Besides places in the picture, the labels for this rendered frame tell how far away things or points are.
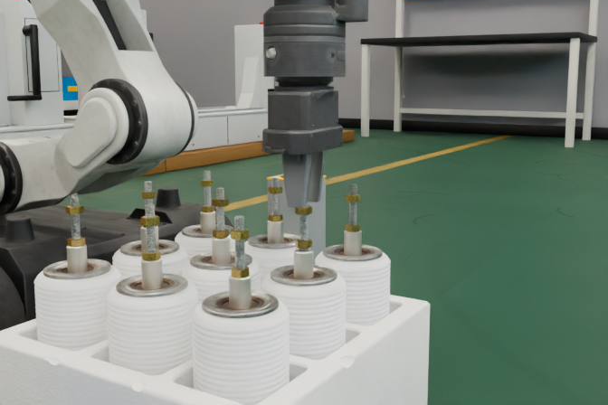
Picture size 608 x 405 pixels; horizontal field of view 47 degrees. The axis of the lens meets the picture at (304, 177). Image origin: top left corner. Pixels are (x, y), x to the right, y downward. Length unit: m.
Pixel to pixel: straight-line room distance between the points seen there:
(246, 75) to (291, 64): 3.83
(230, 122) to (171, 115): 2.84
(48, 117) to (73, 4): 1.99
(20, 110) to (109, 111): 2.04
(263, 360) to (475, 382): 0.55
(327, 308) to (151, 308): 0.19
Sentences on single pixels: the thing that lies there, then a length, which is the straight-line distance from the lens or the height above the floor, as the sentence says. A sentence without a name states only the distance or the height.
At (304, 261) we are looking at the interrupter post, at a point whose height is 0.27.
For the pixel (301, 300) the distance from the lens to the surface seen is 0.75.
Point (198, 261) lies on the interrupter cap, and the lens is 0.85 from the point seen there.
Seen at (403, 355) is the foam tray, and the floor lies 0.14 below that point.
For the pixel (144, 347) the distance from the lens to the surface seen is 0.75.
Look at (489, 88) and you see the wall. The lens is 5.90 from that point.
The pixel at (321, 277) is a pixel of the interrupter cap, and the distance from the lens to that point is 0.77.
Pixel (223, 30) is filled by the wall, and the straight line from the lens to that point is 7.21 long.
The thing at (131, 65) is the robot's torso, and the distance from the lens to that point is 1.21.
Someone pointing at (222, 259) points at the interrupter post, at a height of 0.26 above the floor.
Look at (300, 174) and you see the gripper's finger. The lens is 0.74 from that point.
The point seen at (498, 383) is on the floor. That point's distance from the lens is 1.17.
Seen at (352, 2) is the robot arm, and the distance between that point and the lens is 0.73.
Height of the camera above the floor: 0.47
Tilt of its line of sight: 8 degrees down
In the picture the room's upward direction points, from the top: straight up
